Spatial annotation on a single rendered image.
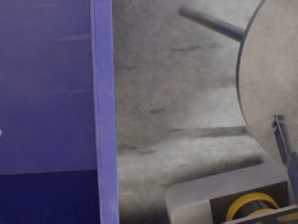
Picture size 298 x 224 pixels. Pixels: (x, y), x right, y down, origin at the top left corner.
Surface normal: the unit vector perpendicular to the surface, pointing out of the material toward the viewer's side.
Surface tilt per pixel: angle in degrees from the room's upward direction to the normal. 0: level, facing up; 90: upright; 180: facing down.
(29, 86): 0
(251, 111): 0
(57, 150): 0
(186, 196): 90
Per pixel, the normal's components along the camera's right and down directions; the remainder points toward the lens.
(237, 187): -0.18, -0.93
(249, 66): 0.12, 0.31
